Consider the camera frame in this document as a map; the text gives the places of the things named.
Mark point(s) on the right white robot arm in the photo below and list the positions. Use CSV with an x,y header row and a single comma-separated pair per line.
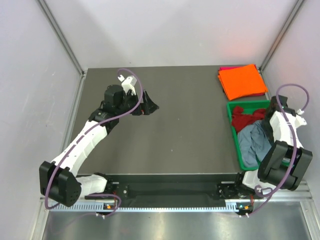
x,y
269,151

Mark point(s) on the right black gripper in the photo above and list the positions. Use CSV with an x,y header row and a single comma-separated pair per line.
x,y
269,134

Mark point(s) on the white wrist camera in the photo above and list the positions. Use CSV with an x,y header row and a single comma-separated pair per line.
x,y
297,120
128,84

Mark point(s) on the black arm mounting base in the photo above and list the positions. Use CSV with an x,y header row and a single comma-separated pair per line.
x,y
174,190

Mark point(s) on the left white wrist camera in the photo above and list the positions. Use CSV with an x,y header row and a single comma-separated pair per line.
x,y
128,84

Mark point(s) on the grey-blue t-shirt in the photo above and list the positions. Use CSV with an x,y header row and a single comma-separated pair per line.
x,y
253,144

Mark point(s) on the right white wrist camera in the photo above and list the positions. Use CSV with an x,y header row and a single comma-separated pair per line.
x,y
297,120

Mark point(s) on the folded orange t-shirt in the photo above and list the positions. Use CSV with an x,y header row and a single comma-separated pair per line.
x,y
241,81

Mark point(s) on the dark red t-shirt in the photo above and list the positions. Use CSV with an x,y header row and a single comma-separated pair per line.
x,y
239,120

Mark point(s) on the green plastic tray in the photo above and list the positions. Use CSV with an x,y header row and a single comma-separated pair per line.
x,y
248,108

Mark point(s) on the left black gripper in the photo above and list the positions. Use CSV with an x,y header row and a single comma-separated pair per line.
x,y
148,106

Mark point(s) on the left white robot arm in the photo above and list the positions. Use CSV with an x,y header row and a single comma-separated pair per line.
x,y
59,180

